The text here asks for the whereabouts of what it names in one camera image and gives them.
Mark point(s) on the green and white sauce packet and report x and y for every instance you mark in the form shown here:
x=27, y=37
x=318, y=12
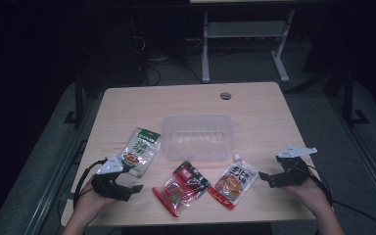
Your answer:
x=142, y=150

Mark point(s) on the person's left hand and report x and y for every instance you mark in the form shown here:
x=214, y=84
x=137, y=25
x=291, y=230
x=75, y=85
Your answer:
x=93, y=204

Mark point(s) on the clear plastic divided container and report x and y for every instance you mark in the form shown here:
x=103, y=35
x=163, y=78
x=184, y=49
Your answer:
x=197, y=138

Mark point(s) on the grey round table grommet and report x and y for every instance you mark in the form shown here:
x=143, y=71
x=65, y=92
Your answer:
x=225, y=95

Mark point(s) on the black metal stand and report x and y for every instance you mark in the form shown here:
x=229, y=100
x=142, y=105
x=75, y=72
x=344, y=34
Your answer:
x=348, y=98
x=78, y=101

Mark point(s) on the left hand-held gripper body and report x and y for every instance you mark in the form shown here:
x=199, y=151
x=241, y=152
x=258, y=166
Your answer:
x=111, y=168

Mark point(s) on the person's right hand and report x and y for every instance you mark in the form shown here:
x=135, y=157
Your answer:
x=310, y=194

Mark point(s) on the white spouted sauce pouch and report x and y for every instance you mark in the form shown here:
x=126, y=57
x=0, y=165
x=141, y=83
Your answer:
x=233, y=184

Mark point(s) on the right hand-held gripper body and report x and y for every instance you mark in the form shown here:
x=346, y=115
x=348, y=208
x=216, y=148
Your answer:
x=293, y=171

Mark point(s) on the red and black clear packet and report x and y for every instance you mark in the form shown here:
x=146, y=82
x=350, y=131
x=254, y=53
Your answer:
x=181, y=189

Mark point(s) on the white metal table frame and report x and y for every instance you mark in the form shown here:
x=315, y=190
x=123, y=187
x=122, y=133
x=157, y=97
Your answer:
x=244, y=29

